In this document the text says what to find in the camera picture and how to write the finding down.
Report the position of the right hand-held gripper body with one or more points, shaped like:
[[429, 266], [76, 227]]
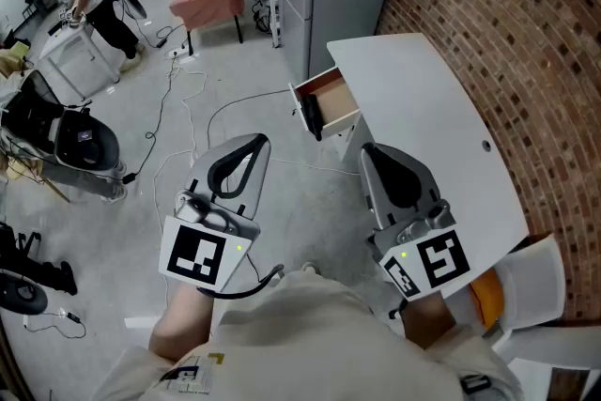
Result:
[[441, 258]]

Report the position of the white desk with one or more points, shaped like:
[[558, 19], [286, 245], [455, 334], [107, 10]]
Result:
[[422, 108]]

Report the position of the white power strip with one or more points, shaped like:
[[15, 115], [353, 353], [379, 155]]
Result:
[[180, 54]]

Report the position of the black power adapter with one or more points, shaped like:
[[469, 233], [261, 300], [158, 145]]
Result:
[[73, 318], [128, 178]]

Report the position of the black equipment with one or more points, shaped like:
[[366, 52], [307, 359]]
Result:
[[23, 293]]

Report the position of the orange bag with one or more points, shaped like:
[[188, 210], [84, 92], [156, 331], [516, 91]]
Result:
[[488, 300]]

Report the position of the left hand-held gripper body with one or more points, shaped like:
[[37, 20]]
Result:
[[192, 256]]

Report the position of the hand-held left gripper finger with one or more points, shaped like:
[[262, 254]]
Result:
[[202, 169], [259, 183]]

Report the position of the person's beige shirt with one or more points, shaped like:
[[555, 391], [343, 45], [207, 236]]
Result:
[[305, 333]]

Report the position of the yellow-green box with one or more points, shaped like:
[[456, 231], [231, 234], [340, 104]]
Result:
[[19, 49]]

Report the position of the person's right forearm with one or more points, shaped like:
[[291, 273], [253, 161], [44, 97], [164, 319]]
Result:
[[427, 319]]

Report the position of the person's left forearm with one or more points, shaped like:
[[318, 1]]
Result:
[[178, 324]]

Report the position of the wooden drawer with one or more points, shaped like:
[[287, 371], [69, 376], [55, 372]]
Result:
[[335, 101]]

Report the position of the white plastic chair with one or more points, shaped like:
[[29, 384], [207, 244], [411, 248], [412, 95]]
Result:
[[530, 282]]

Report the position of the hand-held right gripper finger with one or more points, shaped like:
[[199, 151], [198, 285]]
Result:
[[418, 183], [372, 202]]

